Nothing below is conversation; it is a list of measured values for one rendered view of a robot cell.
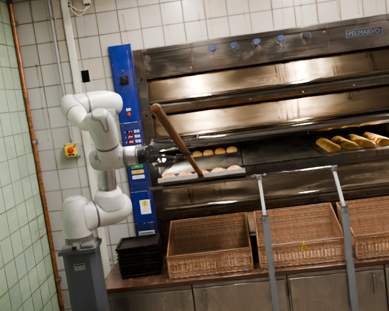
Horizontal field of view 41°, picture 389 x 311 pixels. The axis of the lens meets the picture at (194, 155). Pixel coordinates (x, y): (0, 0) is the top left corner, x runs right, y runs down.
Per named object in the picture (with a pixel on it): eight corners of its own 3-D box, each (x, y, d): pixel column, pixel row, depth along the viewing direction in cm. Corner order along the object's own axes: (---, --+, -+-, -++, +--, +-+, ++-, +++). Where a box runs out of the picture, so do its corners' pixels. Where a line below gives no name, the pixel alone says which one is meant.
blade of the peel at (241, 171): (245, 172, 326) (244, 168, 326) (157, 182, 329) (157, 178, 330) (244, 178, 361) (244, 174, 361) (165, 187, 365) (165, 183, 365)
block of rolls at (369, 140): (315, 144, 447) (314, 137, 446) (372, 137, 443) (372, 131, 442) (328, 153, 387) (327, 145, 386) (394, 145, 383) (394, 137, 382)
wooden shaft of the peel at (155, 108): (160, 111, 150) (159, 101, 150) (150, 113, 150) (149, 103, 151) (202, 175, 319) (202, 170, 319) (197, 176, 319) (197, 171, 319)
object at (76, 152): (68, 157, 385) (65, 143, 384) (81, 155, 385) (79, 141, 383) (65, 158, 378) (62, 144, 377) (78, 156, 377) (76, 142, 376)
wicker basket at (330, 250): (256, 247, 383) (252, 210, 380) (334, 239, 378) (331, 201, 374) (259, 270, 335) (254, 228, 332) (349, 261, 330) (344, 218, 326)
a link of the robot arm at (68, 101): (65, 103, 260) (91, 100, 267) (54, 90, 274) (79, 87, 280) (66, 127, 267) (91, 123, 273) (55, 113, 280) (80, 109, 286)
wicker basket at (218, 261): (175, 256, 387) (169, 219, 384) (250, 247, 383) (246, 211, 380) (168, 280, 339) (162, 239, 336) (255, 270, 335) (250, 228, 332)
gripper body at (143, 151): (138, 147, 235) (159, 144, 234) (140, 166, 233) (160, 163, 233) (135, 144, 227) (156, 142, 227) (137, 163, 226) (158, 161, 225)
